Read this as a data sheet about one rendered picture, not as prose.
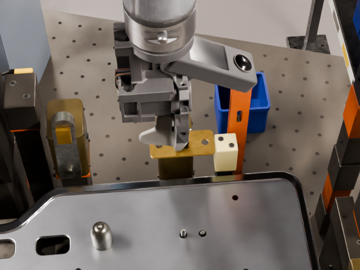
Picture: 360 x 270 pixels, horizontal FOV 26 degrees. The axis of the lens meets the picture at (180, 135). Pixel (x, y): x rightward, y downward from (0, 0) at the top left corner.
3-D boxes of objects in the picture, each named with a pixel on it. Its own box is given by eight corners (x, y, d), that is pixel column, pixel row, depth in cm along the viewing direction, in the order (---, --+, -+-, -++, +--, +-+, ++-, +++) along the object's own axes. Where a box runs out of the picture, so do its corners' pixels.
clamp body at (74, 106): (70, 248, 154) (43, 140, 124) (70, 201, 160) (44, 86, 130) (104, 245, 154) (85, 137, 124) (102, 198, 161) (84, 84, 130)
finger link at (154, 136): (140, 150, 100) (136, 103, 93) (186, 147, 100) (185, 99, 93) (141, 170, 98) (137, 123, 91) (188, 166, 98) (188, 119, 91)
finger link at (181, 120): (171, 123, 97) (170, 75, 90) (186, 122, 97) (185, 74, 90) (174, 152, 94) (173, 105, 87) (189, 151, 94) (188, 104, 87)
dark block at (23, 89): (41, 235, 155) (2, 107, 121) (42, 205, 159) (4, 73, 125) (67, 234, 155) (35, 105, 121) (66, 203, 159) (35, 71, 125)
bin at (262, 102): (217, 136, 169) (218, 111, 162) (212, 100, 175) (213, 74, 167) (267, 133, 170) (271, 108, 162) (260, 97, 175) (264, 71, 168)
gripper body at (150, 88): (120, 77, 95) (112, 7, 85) (190, 73, 95) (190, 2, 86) (122, 128, 91) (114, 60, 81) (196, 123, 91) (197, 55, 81)
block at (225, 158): (209, 256, 153) (216, 151, 123) (207, 240, 155) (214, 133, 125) (226, 254, 153) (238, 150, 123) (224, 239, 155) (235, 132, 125)
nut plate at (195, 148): (150, 159, 100) (150, 154, 99) (148, 135, 102) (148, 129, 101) (215, 154, 100) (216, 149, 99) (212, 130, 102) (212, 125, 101)
